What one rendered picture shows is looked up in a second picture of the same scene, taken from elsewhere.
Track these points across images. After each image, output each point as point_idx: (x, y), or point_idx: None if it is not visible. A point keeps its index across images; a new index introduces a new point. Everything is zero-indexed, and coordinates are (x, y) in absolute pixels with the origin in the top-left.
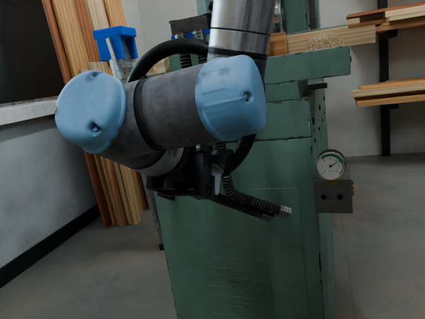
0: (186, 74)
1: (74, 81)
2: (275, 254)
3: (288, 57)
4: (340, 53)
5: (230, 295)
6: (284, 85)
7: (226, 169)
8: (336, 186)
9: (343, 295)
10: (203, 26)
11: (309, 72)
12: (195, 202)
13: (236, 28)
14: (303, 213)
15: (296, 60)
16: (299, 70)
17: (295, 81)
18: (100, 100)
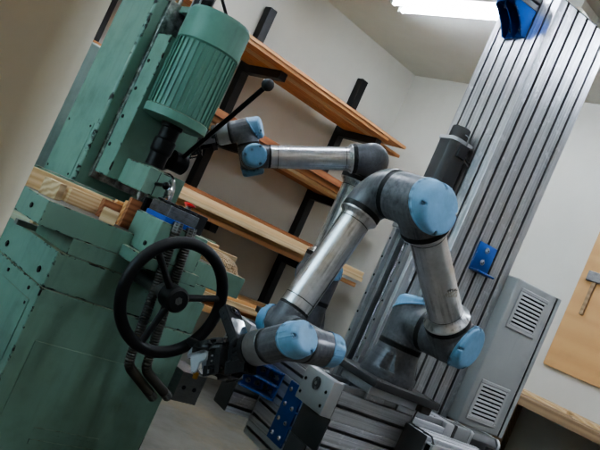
0: (329, 337)
1: (304, 325)
2: (108, 433)
3: (210, 267)
4: (238, 282)
5: None
6: (195, 287)
7: (180, 353)
8: (195, 380)
9: None
10: (193, 224)
11: (216, 285)
12: (62, 362)
13: (312, 304)
14: None
15: (213, 272)
16: (211, 280)
17: (204, 287)
18: (314, 340)
